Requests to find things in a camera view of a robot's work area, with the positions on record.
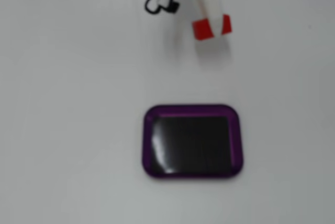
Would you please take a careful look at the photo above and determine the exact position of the white moving gripper finger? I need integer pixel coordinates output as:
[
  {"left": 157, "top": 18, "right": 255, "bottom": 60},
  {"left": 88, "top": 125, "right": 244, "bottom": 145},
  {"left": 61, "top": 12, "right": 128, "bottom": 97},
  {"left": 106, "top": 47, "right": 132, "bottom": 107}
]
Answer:
[{"left": 188, "top": 0, "right": 226, "bottom": 38}]

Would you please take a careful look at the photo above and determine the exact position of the purple metal tray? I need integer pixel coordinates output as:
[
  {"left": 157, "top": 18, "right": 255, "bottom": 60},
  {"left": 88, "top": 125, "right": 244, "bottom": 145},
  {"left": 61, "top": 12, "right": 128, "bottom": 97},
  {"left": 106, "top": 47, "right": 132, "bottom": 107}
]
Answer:
[{"left": 142, "top": 104, "right": 244, "bottom": 180}]

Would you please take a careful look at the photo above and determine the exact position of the black tray mat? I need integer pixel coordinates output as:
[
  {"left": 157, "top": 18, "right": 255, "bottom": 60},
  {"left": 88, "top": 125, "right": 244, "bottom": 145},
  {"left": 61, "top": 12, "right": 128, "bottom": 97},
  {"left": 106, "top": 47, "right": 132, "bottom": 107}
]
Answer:
[{"left": 152, "top": 116, "right": 231, "bottom": 174}]

